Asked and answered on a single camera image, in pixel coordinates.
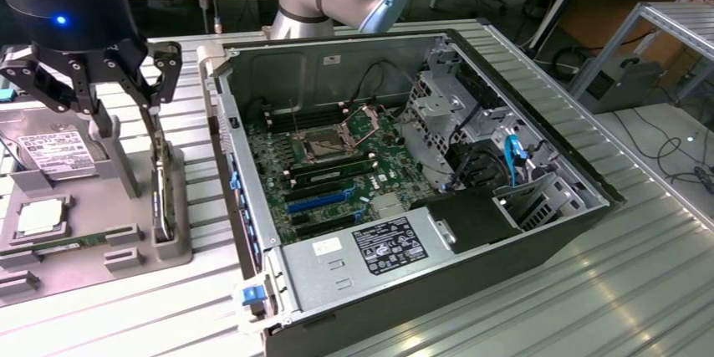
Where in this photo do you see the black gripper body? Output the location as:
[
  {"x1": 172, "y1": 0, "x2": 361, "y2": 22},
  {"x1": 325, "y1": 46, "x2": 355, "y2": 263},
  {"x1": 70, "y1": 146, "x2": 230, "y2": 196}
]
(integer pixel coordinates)
[{"x1": 0, "y1": 0, "x2": 149, "y2": 68}]

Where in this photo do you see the green RAM stick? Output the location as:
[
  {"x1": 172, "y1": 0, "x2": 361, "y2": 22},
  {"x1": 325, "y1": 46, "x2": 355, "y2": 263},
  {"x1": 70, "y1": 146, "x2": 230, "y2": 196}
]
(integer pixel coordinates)
[{"x1": 0, "y1": 234, "x2": 106, "y2": 260}]

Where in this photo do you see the aluminium profile frame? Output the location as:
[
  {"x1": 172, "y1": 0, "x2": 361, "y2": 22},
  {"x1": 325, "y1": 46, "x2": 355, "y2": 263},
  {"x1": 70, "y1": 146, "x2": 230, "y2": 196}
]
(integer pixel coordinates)
[{"x1": 567, "y1": 0, "x2": 714, "y2": 118}]

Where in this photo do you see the black looped wire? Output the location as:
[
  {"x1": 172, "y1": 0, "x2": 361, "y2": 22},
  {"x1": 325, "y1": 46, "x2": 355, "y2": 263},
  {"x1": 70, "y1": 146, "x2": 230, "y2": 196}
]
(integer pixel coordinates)
[{"x1": 356, "y1": 59, "x2": 417, "y2": 107}]

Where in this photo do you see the grey metal box black handle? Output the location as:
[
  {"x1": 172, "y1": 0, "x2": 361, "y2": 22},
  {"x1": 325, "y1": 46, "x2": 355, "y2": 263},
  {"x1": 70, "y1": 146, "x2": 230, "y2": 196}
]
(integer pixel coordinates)
[{"x1": 567, "y1": 55, "x2": 664, "y2": 115}]

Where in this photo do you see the blue flat wire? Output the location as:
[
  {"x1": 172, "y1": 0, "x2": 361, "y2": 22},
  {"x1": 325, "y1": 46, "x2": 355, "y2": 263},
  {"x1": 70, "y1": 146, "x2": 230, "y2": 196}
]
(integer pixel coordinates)
[{"x1": 503, "y1": 134, "x2": 528, "y2": 187}]

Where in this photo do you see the CPU socket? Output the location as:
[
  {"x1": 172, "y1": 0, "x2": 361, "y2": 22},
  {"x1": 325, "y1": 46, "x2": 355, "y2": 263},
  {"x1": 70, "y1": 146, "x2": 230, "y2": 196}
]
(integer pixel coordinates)
[{"x1": 297, "y1": 127, "x2": 351, "y2": 165}]

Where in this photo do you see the blue expansion slot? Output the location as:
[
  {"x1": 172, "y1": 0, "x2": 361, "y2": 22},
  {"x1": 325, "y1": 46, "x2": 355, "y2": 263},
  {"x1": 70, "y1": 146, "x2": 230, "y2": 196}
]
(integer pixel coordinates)
[{"x1": 285, "y1": 191, "x2": 357, "y2": 214}]

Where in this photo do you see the silver CPU chip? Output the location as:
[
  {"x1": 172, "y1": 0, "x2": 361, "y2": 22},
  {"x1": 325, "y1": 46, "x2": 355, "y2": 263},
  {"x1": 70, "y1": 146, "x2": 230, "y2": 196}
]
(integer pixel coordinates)
[{"x1": 14, "y1": 200, "x2": 64, "y2": 235}]

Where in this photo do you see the low profile graphics card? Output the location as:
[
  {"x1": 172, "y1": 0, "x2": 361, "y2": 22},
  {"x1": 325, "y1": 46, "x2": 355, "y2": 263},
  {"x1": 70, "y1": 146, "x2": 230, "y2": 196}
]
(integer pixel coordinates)
[{"x1": 141, "y1": 101, "x2": 180, "y2": 245}]

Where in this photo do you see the blue case latch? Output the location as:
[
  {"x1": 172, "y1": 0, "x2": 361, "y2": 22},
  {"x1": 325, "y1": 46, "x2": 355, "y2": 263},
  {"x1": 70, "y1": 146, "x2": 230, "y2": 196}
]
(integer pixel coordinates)
[{"x1": 238, "y1": 284, "x2": 267, "y2": 306}]

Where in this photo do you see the green Dell motherboard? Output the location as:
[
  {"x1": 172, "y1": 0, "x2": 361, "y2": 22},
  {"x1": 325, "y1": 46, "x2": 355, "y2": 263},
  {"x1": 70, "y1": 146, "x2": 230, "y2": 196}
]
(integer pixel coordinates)
[{"x1": 244, "y1": 95, "x2": 445, "y2": 246}]

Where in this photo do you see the thin black disk wire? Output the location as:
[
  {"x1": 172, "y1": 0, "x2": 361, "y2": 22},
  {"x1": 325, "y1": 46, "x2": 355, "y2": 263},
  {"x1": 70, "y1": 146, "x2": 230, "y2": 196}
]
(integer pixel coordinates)
[{"x1": 0, "y1": 129, "x2": 26, "y2": 172}]

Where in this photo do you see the thin black cable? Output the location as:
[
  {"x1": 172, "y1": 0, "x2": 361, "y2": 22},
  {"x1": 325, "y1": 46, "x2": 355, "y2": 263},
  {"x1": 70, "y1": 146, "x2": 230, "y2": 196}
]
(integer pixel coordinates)
[{"x1": 612, "y1": 108, "x2": 679, "y2": 161}]

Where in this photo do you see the silver hard disk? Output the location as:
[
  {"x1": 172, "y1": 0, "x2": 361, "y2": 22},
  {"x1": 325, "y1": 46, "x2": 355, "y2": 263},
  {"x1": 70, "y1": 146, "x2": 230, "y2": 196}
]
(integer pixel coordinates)
[{"x1": 0, "y1": 99, "x2": 110, "y2": 182}]

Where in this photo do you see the black tangled cable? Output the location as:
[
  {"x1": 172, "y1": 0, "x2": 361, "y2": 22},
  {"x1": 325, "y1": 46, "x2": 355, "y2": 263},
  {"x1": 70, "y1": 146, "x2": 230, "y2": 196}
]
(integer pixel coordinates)
[{"x1": 655, "y1": 135, "x2": 714, "y2": 196}]

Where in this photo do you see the black coiled cable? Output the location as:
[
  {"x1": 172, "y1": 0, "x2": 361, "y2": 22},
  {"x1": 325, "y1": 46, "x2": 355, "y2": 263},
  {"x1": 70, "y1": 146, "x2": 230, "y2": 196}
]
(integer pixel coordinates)
[{"x1": 548, "y1": 45, "x2": 587, "y2": 84}]

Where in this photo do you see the black open PC case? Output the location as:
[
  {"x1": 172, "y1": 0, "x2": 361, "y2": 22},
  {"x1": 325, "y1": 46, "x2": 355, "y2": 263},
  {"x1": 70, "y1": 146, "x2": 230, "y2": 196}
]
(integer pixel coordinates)
[{"x1": 194, "y1": 28, "x2": 626, "y2": 357}]

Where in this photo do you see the grey power supply unit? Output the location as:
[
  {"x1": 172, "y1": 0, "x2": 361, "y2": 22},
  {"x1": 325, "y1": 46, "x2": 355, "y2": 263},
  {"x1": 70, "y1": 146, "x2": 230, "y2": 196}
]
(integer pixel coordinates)
[{"x1": 277, "y1": 206, "x2": 459, "y2": 317}]

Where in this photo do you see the black wire bundle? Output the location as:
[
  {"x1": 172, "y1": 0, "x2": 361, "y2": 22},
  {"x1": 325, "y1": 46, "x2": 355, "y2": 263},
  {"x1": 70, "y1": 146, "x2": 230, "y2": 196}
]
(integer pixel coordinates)
[{"x1": 445, "y1": 141, "x2": 513, "y2": 194}]

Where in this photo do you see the silver chipset heatsink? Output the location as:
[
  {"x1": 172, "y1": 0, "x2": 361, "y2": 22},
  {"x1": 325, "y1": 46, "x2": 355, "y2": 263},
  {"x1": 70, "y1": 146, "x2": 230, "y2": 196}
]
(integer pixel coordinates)
[{"x1": 371, "y1": 193, "x2": 405, "y2": 212}]

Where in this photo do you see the metal socket cover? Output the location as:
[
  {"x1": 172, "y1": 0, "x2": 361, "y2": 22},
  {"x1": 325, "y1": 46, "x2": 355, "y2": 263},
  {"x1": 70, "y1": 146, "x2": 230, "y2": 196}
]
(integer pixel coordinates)
[{"x1": 336, "y1": 104, "x2": 387, "y2": 141}]

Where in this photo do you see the black plastic air duct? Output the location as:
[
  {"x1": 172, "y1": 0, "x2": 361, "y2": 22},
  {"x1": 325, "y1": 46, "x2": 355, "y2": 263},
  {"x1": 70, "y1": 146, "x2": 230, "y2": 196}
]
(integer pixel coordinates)
[{"x1": 409, "y1": 186, "x2": 524, "y2": 256}]

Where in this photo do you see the silver perforated drive cage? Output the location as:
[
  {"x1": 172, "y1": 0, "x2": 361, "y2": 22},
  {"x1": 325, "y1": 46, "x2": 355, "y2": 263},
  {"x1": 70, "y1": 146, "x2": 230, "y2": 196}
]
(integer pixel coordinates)
[{"x1": 399, "y1": 68, "x2": 507, "y2": 176}]

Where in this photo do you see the grey plastic parts rack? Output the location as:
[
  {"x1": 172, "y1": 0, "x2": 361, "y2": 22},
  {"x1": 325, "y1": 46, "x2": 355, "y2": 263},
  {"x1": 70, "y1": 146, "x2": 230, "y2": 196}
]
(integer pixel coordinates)
[{"x1": 0, "y1": 116, "x2": 194, "y2": 307}]

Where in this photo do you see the brown wooden panel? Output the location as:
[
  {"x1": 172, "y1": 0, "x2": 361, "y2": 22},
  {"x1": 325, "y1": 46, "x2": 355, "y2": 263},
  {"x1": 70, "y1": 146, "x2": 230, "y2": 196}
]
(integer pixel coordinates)
[{"x1": 556, "y1": 0, "x2": 698, "y2": 82}]

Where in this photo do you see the silver disk bay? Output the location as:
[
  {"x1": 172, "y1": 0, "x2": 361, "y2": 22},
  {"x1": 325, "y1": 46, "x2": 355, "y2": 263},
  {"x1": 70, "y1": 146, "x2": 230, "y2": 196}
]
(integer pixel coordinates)
[{"x1": 491, "y1": 166, "x2": 584, "y2": 233}]

